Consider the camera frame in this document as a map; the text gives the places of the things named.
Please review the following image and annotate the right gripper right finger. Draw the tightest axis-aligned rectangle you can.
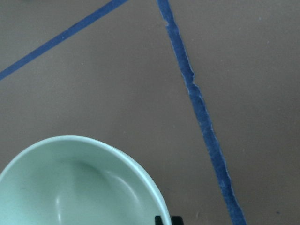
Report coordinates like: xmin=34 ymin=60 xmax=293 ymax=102
xmin=171 ymin=216 xmax=184 ymax=225

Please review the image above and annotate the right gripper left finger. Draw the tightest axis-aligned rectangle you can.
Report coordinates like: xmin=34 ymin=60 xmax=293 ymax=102
xmin=155 ymin=216 xmax=163 ymax=225

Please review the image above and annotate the green bowl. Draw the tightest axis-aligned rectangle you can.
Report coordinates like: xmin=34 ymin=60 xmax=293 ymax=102
xmin=0 ymin=136 xmax=171 ymax=225

